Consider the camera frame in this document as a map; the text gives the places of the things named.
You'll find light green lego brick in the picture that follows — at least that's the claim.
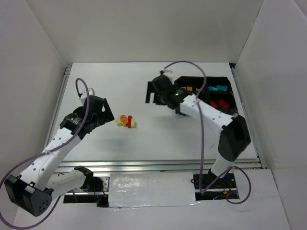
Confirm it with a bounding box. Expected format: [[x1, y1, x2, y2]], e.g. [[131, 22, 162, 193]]
[[116, 118, 122, 127]]

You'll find red tall lego brick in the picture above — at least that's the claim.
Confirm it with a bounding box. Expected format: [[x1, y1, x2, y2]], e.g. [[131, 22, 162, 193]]
[[127, 115, 132, 128]]

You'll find light green rounded lego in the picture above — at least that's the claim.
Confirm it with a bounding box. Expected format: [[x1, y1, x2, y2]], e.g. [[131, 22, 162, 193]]
[[131, 118, 137, 128]]

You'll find red rounded lego brick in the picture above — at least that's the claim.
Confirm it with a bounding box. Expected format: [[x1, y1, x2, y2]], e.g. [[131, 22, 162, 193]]
[[210, 101, 218, 108]]

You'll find teal and green lego brick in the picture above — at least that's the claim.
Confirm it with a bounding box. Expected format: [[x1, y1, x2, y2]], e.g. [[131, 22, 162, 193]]
[[215, 85, 228, 92]]

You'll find red half-round lego brick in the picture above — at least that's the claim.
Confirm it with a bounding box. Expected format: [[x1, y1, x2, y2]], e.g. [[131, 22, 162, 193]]
[[218, 99, 230, 109]]

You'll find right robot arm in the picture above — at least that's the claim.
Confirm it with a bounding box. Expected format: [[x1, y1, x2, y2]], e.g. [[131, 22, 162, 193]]
[[145, 74, 251, 193]]

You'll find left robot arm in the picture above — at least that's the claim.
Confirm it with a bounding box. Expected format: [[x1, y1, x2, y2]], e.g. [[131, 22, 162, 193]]
[[4, 96, 114, 217]]

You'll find black four-compartment bin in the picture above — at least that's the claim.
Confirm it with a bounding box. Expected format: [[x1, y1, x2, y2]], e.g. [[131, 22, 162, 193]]
[[175, 76, 238, 115]]

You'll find white foil tape panel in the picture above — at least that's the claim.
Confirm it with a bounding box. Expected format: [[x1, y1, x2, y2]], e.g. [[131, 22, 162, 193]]
[[108, 172, 197, 207]]

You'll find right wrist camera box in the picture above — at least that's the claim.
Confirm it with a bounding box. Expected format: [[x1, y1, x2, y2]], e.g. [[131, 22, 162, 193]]
[[160, 69, 174, 83]]

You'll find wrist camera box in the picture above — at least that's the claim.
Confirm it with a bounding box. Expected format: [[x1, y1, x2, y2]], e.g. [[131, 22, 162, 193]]
[[80, 88, 95, 101], [160, 69, 174, 83]]

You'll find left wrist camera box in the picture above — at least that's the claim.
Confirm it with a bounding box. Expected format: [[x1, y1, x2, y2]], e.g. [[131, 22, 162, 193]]
[[80, 88, 95, 101]]

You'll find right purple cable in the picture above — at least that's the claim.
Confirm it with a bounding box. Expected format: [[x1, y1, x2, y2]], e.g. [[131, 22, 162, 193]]
[[161, 60, 252, 205]]

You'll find purple cable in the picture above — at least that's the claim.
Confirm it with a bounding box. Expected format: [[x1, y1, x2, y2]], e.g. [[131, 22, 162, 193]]
[[161, 60, 252, 205], [0, 78, 91, 228]]

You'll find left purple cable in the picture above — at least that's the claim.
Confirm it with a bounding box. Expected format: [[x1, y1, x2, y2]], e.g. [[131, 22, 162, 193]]
[[0, 78, 91, 228]]

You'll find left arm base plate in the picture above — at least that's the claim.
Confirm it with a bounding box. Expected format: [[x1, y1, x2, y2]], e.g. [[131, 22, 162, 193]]
[[63, 176, 110, 208]]

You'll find aluminium rail frame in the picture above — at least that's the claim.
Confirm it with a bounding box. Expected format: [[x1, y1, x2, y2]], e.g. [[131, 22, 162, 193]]
[[55, 157, 267, 173]]

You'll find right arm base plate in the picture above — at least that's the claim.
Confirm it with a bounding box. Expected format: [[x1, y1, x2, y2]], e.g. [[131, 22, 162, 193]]
[[190, 173, 239, 201]]

